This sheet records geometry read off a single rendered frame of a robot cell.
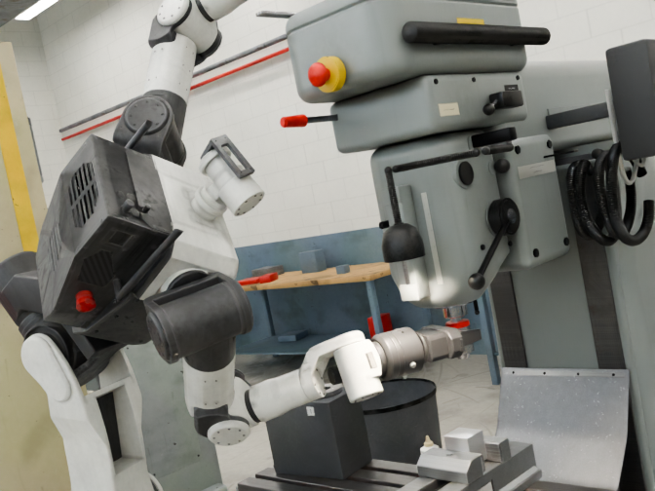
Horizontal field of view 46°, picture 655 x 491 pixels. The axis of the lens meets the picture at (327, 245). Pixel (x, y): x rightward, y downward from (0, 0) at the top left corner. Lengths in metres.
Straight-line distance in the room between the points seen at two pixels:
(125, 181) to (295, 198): 6.51
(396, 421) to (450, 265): 2.04
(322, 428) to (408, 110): 0.82
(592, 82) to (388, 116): 0.67
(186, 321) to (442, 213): 0.50
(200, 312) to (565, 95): 0.97
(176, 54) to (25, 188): 1.37
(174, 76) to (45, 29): 9.95
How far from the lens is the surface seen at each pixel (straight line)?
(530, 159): 1.61
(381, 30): 1.32
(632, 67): 1.54
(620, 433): 1.82
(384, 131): 1.42
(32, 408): 2.89
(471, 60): 1.47
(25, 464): 2.90
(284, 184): 7.90
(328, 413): 1.84
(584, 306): 1.83
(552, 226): 1.65
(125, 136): 1.49
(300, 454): 1.94
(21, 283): 1.61
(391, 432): 3.43
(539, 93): 1.71
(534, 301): 1.89
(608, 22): 5.92
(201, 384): 1.36
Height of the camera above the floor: 1.56
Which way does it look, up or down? 4 degrees down
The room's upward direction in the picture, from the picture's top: 11 degrees counter-clockwise
